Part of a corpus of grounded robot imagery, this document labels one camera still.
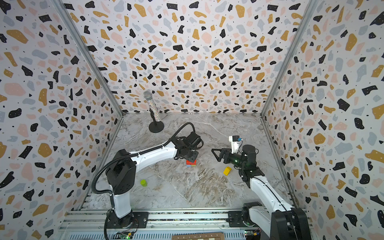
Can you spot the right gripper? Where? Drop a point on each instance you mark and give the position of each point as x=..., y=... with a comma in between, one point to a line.
x=226, y=156

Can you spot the glitter silver microphone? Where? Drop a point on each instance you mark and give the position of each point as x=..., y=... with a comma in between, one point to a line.
x=149, y=98

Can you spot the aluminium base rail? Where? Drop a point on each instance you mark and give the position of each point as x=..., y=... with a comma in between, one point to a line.
x=159, y=219

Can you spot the black microphone stand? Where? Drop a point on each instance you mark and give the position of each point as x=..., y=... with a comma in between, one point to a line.
x=155, y=126

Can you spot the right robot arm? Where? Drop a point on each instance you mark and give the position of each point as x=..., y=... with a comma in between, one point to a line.
x=278, y=219

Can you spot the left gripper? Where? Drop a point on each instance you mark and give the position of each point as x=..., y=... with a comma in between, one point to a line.
x=195, y=154

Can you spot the yellow block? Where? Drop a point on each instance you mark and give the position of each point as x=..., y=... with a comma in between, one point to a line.
x=227, y=171

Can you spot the lime green round block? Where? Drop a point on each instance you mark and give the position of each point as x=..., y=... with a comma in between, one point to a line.
x=144, y=183

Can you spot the red block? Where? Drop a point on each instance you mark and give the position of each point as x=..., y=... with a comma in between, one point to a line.
x=188, y=163

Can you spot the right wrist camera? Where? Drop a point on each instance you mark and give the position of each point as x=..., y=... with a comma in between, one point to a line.
x=236, y=142

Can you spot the cardboard wooden tray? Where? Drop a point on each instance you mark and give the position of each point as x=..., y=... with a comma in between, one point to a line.
x=200, y=236

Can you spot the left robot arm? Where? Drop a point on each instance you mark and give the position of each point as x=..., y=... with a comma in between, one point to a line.
x=118, y=177

